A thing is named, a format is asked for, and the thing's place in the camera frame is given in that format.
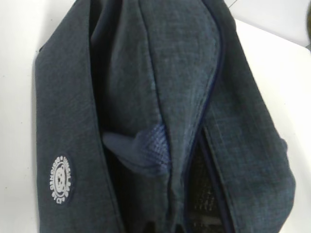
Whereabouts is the dark blue fabric bag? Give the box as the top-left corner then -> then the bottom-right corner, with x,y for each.
35,0 -> 295,233

